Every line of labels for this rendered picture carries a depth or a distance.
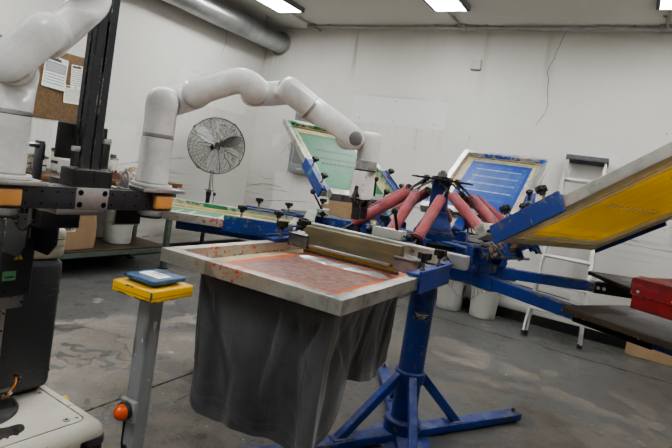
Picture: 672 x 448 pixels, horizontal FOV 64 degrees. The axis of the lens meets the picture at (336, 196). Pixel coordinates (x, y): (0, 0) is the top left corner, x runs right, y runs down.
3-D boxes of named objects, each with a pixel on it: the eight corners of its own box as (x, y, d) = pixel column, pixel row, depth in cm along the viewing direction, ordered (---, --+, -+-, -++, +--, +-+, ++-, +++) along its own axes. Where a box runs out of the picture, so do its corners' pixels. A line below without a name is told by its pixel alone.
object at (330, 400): (312, 465, 136) (337, 303, 134) (300, 460, 138) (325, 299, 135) (385, 408, 176) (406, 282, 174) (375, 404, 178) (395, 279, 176)
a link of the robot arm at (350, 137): (299, 117, 183) (346, 155, 188) (307, 114, 170) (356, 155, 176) (314, 97, 183) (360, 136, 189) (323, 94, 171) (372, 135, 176)
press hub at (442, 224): (422, 470, 240) (472, 173, 233) (347, 437, 259) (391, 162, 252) (448, 438, 274) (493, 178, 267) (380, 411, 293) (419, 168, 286)
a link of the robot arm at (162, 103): (139, 134, 161) (147, 81, 160) (144, 135, 174) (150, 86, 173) (173, 139, 164) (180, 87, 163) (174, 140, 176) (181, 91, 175)
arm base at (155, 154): (115, 180, 168) (122, 131, 167) (149, 183, 179) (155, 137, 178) (147, 188, 160) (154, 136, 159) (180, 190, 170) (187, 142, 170)
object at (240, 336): (307, 471, 134) (333, 304, 132) (178, 408, 156) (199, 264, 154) (313, 466, 137) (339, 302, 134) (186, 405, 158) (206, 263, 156)
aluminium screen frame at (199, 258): (340, 316, 121) (343, 300, 121) (159, 260, 149) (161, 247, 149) (446, 279, 190) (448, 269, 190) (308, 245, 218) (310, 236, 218)
